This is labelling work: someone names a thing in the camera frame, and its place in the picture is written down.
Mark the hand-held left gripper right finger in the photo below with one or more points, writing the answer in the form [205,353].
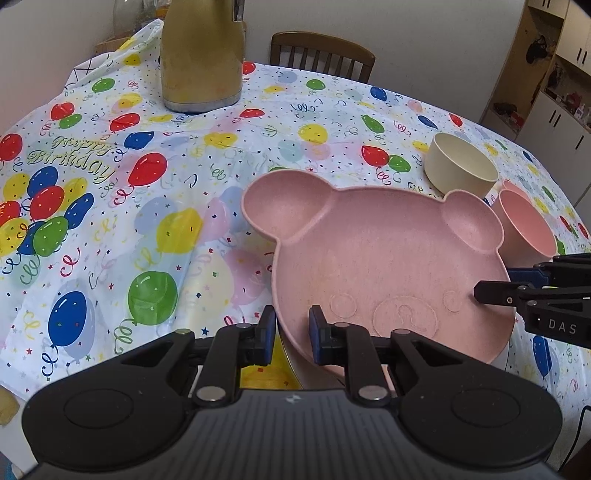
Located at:
[317,337]

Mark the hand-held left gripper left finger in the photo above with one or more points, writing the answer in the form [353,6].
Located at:
[267,337]

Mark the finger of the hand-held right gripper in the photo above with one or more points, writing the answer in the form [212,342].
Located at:
[496,292]
[526,274]

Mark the pink bowl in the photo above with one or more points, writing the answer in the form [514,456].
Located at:
[521,226]

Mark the pink heart-shaped dish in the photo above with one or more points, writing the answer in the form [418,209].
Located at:
[512,185]

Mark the pink bear-shaped plate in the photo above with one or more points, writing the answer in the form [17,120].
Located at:
[392,258]

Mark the cream bowl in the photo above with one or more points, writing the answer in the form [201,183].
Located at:
[443,170]

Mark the white base cabinet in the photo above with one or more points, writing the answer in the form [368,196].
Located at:
[558,120]

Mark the balloon print tablecloth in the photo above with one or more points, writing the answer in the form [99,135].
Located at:
[138,184]

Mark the black hanging bag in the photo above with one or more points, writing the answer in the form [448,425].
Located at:
[539,48]

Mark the golden thermos jug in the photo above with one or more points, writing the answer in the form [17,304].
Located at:
[198,60]

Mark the dark wooden chair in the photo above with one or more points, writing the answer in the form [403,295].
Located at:
[323,46]

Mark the white wall cabinet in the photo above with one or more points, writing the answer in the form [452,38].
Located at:
[572,32]

